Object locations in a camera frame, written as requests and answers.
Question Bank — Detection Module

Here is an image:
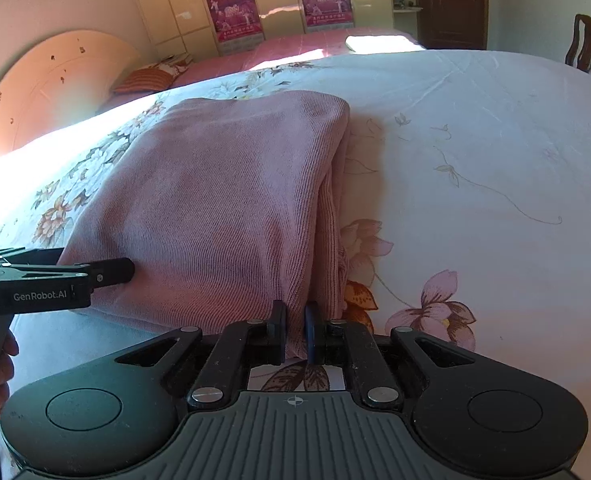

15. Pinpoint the wooden chair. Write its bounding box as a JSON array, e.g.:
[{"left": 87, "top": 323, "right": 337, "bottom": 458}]
[{"left": 564, "top": 13, "right": 591, "bottom": 81}]

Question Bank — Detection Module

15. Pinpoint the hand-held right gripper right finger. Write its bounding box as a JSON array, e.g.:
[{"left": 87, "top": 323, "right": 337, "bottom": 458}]
[{"left": 304, "top": 301, "right": 477, "bottom": 409}]

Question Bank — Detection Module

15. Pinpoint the pink wall poster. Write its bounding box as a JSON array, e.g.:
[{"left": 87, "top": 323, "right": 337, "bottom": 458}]
[
  {"left": 207, "top": 0, "right": 262, "bottom": 44},
  {"left": 297, "top": 0, "right": 355, "bottom": 32}
]

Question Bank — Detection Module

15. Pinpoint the pink bedsheet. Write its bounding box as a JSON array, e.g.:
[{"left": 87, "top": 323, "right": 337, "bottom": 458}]
[{"left": 98, "top": 27, "right": 429, "bottom": 111}]

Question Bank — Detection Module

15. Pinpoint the striped pillow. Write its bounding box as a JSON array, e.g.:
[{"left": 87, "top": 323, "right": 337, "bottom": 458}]
[{"left": 113, "top": 54, "right": 195, "bottom": 95}]

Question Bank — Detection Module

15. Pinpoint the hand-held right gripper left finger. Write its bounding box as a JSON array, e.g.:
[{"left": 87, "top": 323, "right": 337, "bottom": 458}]
[{"left": 114, "top": 300, "right": 289, "bottom": 411}]

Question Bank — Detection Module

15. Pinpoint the brown wooden door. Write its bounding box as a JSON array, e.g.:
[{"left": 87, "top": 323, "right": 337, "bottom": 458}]
[{"left": 414, "top": 0, "right": 489, "bottom": 52}]

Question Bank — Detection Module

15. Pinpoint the curved wooden headboard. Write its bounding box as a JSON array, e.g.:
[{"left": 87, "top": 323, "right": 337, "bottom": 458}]
[{"left": 0, "top": 30, "right": 142, "bottom": 155}]

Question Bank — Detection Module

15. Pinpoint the pink knit sweater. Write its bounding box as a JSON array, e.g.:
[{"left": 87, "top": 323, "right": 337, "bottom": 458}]
[{"left": 56, "top": 90, "right": 352, "bottom": 362}]

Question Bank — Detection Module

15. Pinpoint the floral bedsheet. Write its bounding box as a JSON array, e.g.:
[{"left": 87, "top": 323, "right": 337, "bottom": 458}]
[{"left": 0, "top": 50, "right": 591, "bottom": 480}]

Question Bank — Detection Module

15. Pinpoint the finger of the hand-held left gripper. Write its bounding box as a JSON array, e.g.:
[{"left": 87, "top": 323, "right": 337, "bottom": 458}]
[{"left": 6, "top": 257, "right": 136, "bottom": 289}]

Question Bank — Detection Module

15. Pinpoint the cream wardrobe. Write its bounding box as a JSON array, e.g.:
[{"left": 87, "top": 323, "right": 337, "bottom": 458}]
[{"left": 124, "top": 0, "right": 417, "bottom": 59}]

